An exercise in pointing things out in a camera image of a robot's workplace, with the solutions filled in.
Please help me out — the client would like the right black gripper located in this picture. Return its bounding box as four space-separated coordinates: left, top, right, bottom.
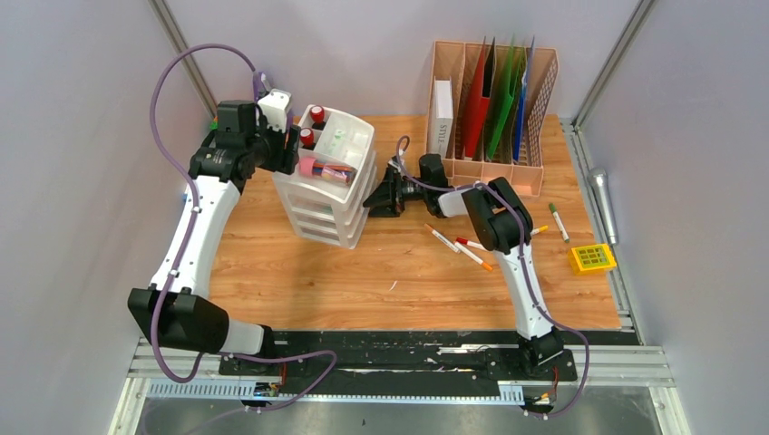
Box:
365 167 432 217

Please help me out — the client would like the pink highlighter pack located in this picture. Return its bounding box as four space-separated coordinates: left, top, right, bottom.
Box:
298 157 357 186

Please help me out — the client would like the red black stamp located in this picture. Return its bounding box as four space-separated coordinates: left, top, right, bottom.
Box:
299 128 316 150

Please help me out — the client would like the white plastic drawer unit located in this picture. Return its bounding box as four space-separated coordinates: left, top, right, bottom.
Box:
272 105 377 249

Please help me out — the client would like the red round stamp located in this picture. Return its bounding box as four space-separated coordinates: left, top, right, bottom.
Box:
309 105 326 131

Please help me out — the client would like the red cap white marker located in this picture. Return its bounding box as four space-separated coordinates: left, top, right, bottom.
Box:
455 237 488 252

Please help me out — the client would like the white hardcover book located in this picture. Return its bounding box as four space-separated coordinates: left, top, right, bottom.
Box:
427 79 453 158

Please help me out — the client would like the red folder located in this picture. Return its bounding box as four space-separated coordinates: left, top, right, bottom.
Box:
461 38 496 160

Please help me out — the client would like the pink plastic file organizer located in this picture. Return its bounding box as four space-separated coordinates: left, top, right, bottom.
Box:
425 41 560 198

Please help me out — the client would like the yellow cap white marker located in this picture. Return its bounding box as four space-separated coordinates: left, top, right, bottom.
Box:
531 225 549 236

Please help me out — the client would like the green cap white marker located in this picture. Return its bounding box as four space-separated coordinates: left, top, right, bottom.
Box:
549 203 570 243

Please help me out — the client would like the blue folder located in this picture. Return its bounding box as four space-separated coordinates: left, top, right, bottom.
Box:
512 37 535 163

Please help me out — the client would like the green folder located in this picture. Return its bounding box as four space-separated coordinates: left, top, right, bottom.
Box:
483 37 525 163

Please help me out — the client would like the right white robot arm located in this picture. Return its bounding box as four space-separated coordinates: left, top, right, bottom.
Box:
364 153 564 379

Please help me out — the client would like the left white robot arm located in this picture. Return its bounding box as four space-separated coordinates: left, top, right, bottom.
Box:
128 98 299 374

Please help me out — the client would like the yellow small crate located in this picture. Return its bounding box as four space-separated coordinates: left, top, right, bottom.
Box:
569 244 617 276

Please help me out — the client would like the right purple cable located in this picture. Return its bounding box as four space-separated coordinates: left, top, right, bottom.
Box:
394 134 591 420

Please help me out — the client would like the purple cable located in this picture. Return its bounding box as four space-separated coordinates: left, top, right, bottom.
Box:
148 43 337 415
394 134 591 420

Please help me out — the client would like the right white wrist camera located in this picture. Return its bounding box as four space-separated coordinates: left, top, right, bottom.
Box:
387 156 405 173

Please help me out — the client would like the purple object at wall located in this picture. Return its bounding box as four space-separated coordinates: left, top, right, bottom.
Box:
252 72 272 102

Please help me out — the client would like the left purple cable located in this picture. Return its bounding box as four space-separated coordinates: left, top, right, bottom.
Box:
148 43 337 415

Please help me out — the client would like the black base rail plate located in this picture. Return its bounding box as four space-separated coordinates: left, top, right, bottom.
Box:
216 328 578 398

